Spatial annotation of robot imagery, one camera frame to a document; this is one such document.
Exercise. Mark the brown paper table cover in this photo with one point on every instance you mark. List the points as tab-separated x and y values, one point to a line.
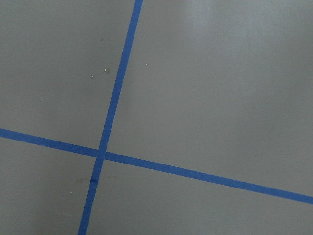
222	87

